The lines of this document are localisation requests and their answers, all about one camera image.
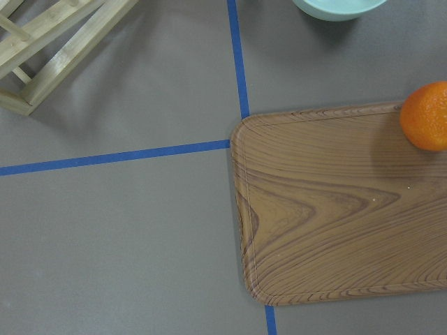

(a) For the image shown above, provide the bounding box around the orange mandarin fruit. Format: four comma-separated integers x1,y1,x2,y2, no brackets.
400,81,446,151

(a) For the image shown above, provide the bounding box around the mint green bowl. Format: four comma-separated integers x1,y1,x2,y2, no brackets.
293,0,386,22

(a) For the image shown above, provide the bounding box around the wooden mug rack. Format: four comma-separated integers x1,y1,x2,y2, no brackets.
1,0,137,116

